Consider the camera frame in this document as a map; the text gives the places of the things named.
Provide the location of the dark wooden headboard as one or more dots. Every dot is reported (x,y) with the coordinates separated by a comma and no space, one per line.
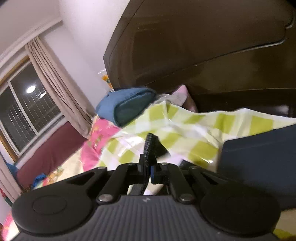
(229,54)

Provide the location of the folded dark navy garment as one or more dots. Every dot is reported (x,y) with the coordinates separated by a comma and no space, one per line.
(265,161)

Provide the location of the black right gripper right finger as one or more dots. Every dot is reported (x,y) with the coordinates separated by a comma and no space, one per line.
(159,172)

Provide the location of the beige right curtain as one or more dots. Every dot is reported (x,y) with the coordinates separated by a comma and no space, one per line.
(61,87)

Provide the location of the barred window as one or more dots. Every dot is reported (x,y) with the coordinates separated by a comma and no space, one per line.
(27,110)

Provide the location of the green checkered bed sheet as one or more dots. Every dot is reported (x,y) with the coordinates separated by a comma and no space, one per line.
(197,204)

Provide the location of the dark grey knit pants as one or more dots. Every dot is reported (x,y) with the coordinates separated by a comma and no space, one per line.
(153,148)

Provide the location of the blue clothes pile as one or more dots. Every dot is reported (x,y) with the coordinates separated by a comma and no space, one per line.
(13,169)

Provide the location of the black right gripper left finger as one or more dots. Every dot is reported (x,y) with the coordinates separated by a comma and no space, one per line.
(138,176)

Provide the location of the blue rolled pillow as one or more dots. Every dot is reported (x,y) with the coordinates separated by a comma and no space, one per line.
(124,105)

